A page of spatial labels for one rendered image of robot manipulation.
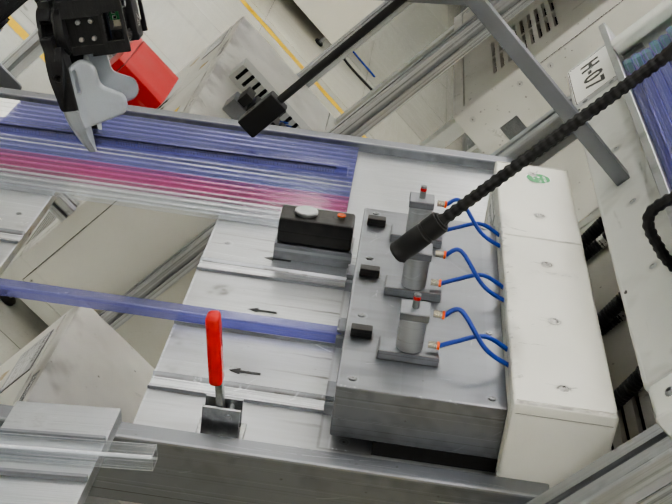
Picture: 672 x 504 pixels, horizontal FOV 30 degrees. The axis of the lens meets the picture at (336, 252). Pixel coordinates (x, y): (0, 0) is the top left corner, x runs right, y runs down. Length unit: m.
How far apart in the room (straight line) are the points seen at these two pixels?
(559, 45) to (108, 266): 1.00
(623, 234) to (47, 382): 0.77
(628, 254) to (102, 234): 1.62
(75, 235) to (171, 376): 1.53
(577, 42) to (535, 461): 1.44
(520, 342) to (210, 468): 0.27
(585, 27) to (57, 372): 1.19
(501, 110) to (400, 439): 1.43
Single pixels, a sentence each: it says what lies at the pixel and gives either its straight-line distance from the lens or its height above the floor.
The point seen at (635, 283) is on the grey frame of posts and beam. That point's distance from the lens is 1.05.
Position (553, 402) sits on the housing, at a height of 1.24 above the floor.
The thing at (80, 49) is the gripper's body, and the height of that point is 1.05.
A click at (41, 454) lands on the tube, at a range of 0.79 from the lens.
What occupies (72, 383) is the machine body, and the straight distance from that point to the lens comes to 1.63.
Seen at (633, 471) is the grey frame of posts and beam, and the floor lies 1.28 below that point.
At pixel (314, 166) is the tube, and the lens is 1.19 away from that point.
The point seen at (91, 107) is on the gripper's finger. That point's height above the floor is 1.02.
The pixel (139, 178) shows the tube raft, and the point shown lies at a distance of 1.41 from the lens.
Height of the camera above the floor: 1.51
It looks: 20 degrees down
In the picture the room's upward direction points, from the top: 53 degrees clockwise
